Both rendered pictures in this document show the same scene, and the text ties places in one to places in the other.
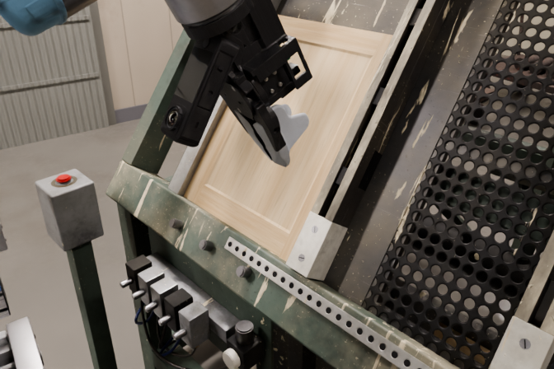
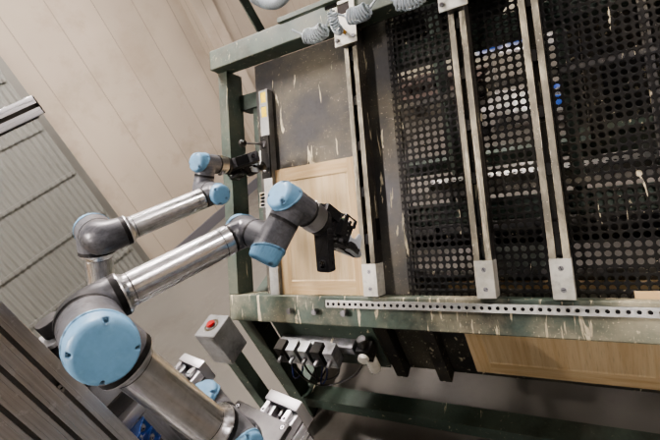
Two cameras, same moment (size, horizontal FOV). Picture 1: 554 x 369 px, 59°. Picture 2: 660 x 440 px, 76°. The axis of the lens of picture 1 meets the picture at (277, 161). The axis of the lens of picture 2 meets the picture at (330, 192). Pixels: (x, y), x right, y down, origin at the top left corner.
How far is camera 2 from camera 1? 0.65 m
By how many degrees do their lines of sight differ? 10
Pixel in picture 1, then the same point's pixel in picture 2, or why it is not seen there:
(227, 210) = (314, 287)
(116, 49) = not seen: hidden behind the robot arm
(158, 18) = (152, 184)
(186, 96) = (323, 254)
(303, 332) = (391, 323)
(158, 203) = (270, 305)
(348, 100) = (347, 198)
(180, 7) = (312, 229)
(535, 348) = (488, 269)
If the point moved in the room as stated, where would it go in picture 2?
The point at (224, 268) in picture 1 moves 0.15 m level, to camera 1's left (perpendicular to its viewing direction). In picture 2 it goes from (332, 317) to (300, 337)
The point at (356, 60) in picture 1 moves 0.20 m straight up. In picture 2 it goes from (339, 177) to (321, 135)
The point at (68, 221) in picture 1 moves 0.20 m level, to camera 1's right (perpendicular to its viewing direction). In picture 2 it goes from (227, 345) to (268, 320)
